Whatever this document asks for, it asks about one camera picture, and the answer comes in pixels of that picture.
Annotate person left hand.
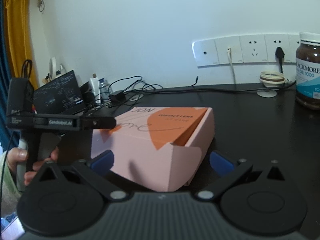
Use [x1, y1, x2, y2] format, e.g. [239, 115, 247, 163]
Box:
[6, 146, 60, 186]

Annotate black laptop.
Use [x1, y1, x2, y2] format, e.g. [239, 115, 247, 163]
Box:
[33, 70, 86, 114]

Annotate black power adapter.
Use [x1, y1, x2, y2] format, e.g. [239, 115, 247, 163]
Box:
[108, 90, 126, 105]

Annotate clear small bottle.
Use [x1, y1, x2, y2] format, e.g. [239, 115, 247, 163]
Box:
[99, 78, 110, 100]

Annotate white squeeze tube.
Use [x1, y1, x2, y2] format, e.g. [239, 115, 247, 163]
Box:
[89, 73, 101, 105]

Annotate pink cardboard box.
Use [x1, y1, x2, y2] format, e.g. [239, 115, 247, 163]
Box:
[91, 107, 215, 192]

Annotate round desk grommet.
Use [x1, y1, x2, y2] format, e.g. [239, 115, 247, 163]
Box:
[257, 89, 277, 98]

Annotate beige tape roll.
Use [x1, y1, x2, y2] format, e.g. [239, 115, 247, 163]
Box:
[259, 71, 286, 88]

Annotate yellow curtain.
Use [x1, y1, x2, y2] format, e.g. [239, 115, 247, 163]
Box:
[2, 0, 33, 77]

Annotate brown supplement bottle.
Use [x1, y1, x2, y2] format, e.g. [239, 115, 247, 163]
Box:
[294, 31, 320, 110]

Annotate tangled black cables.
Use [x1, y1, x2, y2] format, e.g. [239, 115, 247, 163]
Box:
[85, 75, 297, 111]

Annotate white wall socket strip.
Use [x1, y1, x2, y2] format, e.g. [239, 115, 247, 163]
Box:
[191, 34, 300, 68]

